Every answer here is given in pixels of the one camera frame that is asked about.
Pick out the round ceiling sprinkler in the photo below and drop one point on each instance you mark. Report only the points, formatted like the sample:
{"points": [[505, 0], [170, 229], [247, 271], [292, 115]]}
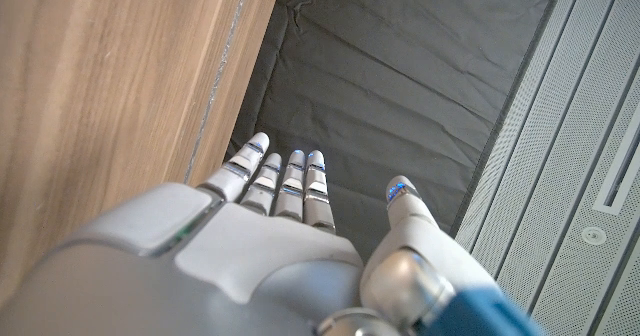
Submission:
{"points": [[593, 235]]}

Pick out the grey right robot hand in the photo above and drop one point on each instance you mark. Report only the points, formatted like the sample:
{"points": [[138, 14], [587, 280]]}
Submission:
{"points": [[225, 276]]}

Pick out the dark grey fabric mat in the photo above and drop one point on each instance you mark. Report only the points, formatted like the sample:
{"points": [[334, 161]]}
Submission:
{"points": [[390, 76]]}

